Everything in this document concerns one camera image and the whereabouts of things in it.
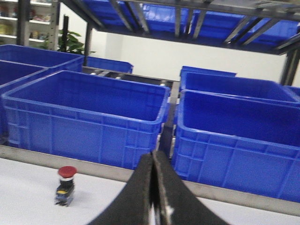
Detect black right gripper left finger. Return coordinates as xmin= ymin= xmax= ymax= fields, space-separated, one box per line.
xmin=89 ymin=153 xmax=153 ymax=225

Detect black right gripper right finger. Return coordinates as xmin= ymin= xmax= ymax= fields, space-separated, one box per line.
xmin=152 ymin=151 xmax=229 ymax=225

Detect red emergency stop button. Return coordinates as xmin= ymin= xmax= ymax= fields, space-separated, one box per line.
xmin=55 ymin=165 xmax=77 ymax=206

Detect blue plastic crate right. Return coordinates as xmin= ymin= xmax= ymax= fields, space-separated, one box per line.
xmin=172 ymin=90 xmax=300 ymax=202

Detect blue plastic crate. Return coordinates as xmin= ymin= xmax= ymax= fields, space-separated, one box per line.
xmin=2 ymin=71 xmax=170 ymax=169
xmin=0 ymin=44 xmax=85 ymax=141
xmin=172 ymin=90 xmax=300 ymax=202

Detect blue plastic crate centre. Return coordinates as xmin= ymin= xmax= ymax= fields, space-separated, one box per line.
xmin=2 ymin=71 xmax=170 ymax=169

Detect blue crate behind right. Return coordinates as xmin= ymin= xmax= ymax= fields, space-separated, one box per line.
xmin=180 ymin=72 xmax=300 ymax=107

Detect blue crate rear centre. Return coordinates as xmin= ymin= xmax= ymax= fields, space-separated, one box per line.
xmin=86 ymin=56 xmax=134 ymax=73

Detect green potted plant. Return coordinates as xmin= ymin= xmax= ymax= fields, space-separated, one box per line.
xmin=43 ymin=30 xmax=96 ymax=56

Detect blue plastic crate left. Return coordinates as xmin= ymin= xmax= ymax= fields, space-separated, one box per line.
xmin=0 ymin=44 xmax=85 ymax=141

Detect blue crates on upper shelf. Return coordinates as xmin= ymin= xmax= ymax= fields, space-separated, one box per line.
xmin=82 ymin=0 xmax=300 ymax=47

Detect background storage shelf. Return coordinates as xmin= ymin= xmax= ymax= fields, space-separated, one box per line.
xmin=0 ymin=0 xmax=60 ymax=50

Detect overhead steel shelf frame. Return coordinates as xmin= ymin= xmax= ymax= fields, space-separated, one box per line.
xmin=60 ymin=0 xmax=300 ymax=87

